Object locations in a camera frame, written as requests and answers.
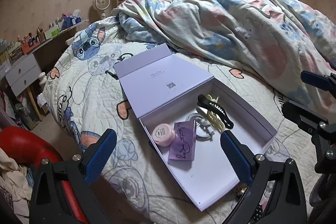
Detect desk clutter items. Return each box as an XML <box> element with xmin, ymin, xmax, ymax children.
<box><xmin>1</xmin><ymin>9</ymin><xmax>82</xmax><ymax>64</ymax></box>

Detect purple product box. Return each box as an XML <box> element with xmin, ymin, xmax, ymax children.
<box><xmin>169</xmin><ymin>121</ymin><xmax>196</xmax><ymax>161</ymax></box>

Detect white standing fan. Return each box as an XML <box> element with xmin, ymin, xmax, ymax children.
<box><xmin>92</xmin><ymin>0</ymin><xmax>111</xmax><ymax>20</ymax></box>

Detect pastel floral duvet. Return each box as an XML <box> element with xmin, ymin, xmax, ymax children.
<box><xmin>112</xmin><ymin>0</ymin><xmax>335</xmax><ymax>121</ymax></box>

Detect black polka dot clip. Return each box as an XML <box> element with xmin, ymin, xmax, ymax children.
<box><xmin>252</xmin><ymin>203</ymin><xmax>265</xmax><ymax>222</ymax></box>

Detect cream yellow hair clip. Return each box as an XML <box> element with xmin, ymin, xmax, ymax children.
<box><xmin>205</xmin><ymin>94</ymin><xmax>226</xmax><ymax>133</ymax></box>

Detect white drawer desk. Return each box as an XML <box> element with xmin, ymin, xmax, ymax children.
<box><xmin>6</xmin><ymin>20</ymin><xmax>89</xmax><ymax>121</ymax></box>

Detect pile of clothes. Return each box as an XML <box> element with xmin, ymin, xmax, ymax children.
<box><xmin>0</xmin><ymin>149</ymin><xmax>33</xmax><ymax>223</ymax></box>

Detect red round chair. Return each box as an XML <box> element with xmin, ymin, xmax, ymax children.
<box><xmin>1</xmin><ymin>126</ymin><xmax>88</xmax><ymax>223</ymax></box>

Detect pink round cosmetic jar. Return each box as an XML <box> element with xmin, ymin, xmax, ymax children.
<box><xmin>151</xmin><ymin>124</ymin><xmax>176</xmax><ymax>147</ymax></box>

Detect lilac open gift box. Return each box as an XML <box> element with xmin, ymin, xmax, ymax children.
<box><xmin>114</xmin><ymin>44</ymin><xmax>276</xmax><ymax>211</ymax></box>

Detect black hair claw clip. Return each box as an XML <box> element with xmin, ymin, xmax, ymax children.
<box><xmin>197</xmin><ymin>94</ymin><xmax>234</xmax><ymax>129</ymax></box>

